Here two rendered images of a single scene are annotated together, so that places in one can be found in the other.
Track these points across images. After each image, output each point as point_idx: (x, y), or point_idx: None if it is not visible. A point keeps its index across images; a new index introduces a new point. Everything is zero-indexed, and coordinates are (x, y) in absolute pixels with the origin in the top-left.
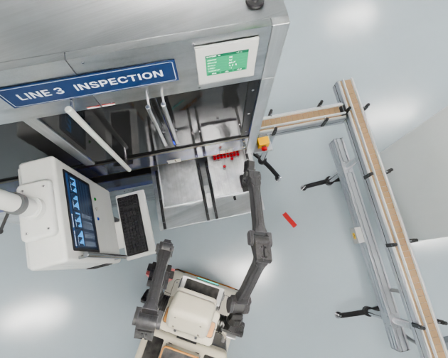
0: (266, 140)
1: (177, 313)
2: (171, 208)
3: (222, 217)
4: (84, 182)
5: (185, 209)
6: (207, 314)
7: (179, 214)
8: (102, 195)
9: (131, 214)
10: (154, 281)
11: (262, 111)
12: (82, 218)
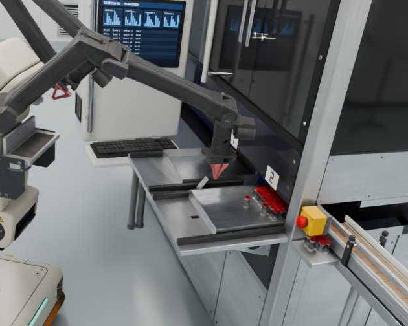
0: (316, 214)
1: (11, 38)
2: (162, 162)
3: (157, 204)
4: (179, 55)
5: (164, 173)
6: (2, 54)
7: (155, 167)
8: (168, 106)
9: (148, 145)
10: (59, 2)
11: (333, 62)
12: (135, 32)
